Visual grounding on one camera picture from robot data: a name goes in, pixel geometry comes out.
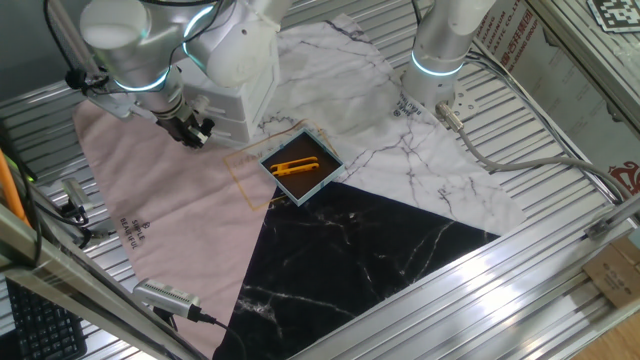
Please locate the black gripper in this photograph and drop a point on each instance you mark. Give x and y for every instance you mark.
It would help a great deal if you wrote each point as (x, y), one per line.
(177, 125)

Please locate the white plastic drawer cabinet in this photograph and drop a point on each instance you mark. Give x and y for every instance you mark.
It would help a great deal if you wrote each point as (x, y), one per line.
(260, 100)

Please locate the marble pink black tablecloth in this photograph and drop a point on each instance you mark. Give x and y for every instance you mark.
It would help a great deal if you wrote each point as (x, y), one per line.
(175, 200)

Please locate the orange plastic clip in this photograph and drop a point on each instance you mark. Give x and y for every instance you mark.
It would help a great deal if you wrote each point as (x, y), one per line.
(295, 166)

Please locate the black pole clamp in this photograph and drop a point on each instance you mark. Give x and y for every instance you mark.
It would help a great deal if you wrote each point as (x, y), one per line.
(98, 81)

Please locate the light blue square tray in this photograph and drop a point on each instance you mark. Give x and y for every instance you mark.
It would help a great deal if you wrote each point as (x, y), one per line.
(310, 185)

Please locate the grey metal pole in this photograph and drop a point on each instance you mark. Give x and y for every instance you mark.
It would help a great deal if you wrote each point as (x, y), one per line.
(70, 37)

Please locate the orange pole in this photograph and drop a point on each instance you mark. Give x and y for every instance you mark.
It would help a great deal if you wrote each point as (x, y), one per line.
(10, 187)

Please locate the black keyboard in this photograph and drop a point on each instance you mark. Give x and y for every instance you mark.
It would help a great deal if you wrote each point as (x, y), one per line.
(45, 330)

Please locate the printed cardboard panel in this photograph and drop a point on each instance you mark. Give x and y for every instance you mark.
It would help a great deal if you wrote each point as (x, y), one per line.
(565, 85)

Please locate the black white marker board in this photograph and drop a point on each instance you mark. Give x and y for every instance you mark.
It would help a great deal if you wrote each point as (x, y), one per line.
(617, 14)

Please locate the brown cardboard box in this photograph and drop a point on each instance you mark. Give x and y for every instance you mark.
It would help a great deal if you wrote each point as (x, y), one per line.
(615, 275)

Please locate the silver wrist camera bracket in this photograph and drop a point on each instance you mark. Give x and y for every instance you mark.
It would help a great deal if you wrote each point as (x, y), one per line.
(117, 106)

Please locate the small silver camera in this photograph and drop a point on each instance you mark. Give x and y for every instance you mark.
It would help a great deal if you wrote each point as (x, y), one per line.
(75, 192)

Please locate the silver camera with vents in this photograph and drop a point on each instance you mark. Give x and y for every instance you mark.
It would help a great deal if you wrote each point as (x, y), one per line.
(165, 297)

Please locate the aluminium strut with bracket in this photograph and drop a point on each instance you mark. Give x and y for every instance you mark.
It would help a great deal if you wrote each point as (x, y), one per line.
(610, 220)

